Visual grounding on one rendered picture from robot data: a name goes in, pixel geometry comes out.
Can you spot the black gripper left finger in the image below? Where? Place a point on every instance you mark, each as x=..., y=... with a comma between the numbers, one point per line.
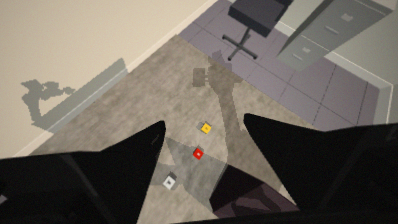
x=116, y=178

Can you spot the yellow block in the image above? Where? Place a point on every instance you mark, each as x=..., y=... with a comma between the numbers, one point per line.
x=206, y=128

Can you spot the red block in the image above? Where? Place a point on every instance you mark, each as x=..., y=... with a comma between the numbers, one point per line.
x=198, y=153

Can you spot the white block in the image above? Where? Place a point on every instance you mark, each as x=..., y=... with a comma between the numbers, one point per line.
x=169, y=181

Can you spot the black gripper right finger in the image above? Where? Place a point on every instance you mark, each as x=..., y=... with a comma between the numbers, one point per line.
x=311, y=164

